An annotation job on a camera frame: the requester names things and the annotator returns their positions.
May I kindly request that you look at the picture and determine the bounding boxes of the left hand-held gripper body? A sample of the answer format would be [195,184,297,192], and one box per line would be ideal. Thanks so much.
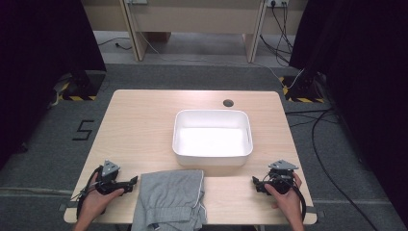
[94,159,129,196]

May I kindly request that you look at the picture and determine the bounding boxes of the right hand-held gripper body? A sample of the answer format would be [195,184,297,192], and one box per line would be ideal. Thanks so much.
[262,159,299,195]

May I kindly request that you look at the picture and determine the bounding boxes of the person's right hand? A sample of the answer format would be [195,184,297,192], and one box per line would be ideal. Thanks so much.
[264,172,304,223]

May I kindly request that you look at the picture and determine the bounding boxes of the person's left hand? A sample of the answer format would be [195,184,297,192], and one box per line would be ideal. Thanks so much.
[77,173,125,223]

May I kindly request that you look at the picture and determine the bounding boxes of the grey pants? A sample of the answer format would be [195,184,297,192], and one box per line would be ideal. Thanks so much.
[130,168,209,231]

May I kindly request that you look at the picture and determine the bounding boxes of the white plastic basin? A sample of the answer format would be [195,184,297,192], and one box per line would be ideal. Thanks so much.
[171,109,254,167]

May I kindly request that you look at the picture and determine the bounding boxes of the black stand base striped tape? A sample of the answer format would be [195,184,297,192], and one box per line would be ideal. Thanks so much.
[47,70,107,109]
[278,74,325,104]

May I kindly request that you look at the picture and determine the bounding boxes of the black curtain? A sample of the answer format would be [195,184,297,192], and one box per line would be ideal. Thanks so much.
[288,0,408,227]
[0,0,108,169]

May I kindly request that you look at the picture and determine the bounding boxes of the beige wooden desk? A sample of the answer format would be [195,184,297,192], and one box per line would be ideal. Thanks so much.
[80,0,309,64]

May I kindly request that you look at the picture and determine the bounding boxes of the right hand-held gripper cable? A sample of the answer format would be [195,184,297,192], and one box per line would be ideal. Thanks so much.
[263,171,308,223]

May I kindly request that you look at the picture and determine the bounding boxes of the hand-held gripper cable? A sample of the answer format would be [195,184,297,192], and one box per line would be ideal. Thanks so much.
[263,171,308,223]
[70,165,105,220]

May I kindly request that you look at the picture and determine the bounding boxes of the left hand-held gripper cable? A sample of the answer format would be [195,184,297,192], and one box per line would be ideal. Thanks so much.
[70,165,105,220]

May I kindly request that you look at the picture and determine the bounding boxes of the long black floor cable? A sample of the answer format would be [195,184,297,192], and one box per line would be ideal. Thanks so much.
[284,108,380,231]

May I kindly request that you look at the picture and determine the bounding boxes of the short black floor cable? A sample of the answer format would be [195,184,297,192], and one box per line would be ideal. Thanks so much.
[96,37,133,51]

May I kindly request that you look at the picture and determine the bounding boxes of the bundle of black hanging cables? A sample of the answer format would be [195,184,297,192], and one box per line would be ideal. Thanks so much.
[259,2,295,67]

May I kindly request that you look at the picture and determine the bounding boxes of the white wall socket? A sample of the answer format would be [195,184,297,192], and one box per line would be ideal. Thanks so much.
[267,0,291,8]

